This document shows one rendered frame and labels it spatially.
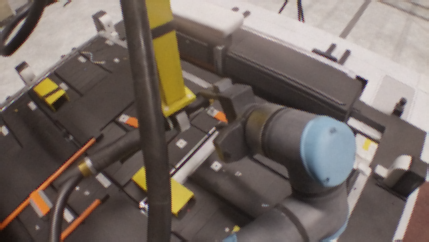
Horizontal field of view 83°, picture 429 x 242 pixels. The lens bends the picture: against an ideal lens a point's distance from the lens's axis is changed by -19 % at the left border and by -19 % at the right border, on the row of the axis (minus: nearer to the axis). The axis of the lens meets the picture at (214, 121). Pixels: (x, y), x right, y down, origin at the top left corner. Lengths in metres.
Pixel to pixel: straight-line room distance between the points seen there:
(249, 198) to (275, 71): 0.38
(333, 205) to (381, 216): 0.52
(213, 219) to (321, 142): 0.42
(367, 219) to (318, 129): 0.59
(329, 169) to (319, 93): 0.48
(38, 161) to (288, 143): 0.78
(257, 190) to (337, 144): 0.40
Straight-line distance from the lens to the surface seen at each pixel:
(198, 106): 0.72
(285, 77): 0.88
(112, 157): 0.68
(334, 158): 0.40
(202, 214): 0.73
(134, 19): 0.33
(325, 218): 0.47
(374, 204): 0.98
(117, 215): 0.77
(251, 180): 0.77
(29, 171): 0.99
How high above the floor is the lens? 1.68
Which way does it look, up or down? 51 degrees down
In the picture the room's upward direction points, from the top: 5 degrees counter-clockwise
